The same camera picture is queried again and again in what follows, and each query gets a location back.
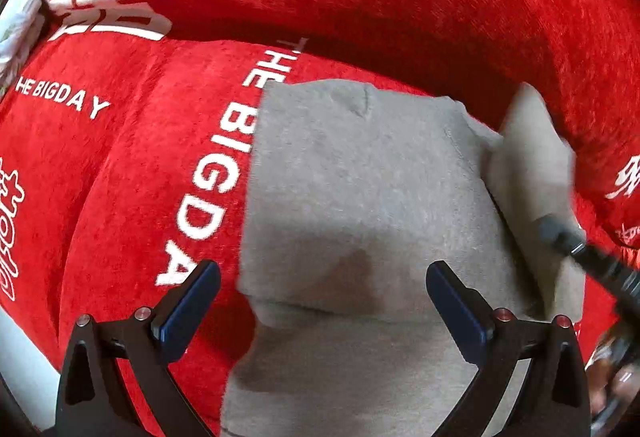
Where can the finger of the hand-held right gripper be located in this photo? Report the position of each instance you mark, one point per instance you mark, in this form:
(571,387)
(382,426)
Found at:
(590,259)

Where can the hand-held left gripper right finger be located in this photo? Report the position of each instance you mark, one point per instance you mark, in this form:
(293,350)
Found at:
(457,312)

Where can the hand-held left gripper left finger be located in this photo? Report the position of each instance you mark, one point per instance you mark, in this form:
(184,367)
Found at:
(187,312)

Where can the grey knit garment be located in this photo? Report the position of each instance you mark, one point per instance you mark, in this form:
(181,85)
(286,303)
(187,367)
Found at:
(350,167)

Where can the white cloth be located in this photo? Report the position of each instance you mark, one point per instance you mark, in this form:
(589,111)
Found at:
(20,27)

